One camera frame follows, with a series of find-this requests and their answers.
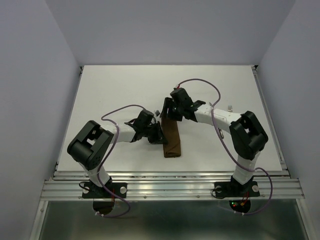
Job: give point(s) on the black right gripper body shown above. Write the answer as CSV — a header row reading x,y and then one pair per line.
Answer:
x,y
174,112

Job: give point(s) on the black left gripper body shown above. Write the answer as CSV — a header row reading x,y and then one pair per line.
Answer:
x,y
149,130

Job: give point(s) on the brown cloth napkin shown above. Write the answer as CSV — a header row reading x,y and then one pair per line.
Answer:
x,y
171,149

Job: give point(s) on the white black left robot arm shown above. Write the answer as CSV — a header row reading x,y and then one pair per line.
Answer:
x,y
94,142

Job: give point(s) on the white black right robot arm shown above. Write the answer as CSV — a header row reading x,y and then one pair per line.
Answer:
x,y
247,134

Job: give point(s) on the silver knife dark handle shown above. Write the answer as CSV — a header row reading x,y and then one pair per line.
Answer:
x,y
221,133

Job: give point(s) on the silver fork dark handle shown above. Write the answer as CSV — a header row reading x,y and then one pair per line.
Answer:
x,y
230,108

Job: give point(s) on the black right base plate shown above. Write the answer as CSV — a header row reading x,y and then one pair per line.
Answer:
x,y
228,189

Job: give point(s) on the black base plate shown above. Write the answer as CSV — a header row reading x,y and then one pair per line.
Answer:
x,y
91,191
228,189

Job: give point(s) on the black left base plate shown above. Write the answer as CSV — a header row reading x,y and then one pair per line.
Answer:
x,y
91,191

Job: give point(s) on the aluminium rail frame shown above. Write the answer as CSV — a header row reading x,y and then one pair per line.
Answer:
x,y
178,205

